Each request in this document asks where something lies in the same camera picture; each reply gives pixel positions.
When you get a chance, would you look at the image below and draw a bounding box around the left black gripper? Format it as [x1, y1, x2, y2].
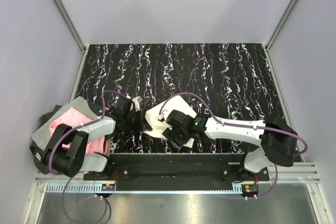
[123, 108, 152, 132]

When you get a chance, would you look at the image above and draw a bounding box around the white cloth napkin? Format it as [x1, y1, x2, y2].
[143, 95, 197, 148]

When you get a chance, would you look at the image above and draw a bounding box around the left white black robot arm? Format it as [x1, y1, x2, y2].
[30, 95, 145, 180]

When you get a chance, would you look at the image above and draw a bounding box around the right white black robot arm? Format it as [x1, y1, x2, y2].
[161, 110, 297, 180]

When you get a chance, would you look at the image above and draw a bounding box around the pink cloth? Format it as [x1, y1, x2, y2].
[48, 107, 108, 156]

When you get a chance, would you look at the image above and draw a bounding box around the grey cloth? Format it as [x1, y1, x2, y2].
[29, 97, 102, 153]

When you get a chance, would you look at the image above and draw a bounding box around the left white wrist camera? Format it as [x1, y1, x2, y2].
[132, 96, 143, 111]

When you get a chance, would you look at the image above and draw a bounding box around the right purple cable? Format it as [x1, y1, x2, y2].
[158, 91, 309, 200]

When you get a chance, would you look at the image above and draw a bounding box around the purple cable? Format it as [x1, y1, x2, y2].
[158, 91, 309, 200]
[47, 90, 132, 223]

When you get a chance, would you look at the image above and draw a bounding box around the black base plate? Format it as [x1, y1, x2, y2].
[82, 153, 269, 182]

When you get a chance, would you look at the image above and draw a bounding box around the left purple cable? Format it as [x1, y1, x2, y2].
[47, 90, 132, 223]

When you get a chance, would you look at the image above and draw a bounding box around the white slotted cable duct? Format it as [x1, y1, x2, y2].
[46, 183, 243, 194]

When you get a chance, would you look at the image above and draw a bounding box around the left frame post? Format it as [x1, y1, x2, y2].
[52, 0, 87, 53]

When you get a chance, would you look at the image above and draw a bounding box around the frame post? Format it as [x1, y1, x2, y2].
[52, 0, 87, 53]
[265, 0, 299, 50]

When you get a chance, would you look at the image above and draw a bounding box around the aluminium frame rail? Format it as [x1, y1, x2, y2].
[34, 162, 320, 184]

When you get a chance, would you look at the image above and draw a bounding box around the right frame post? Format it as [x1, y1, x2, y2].
[265, 0, 299, 50]

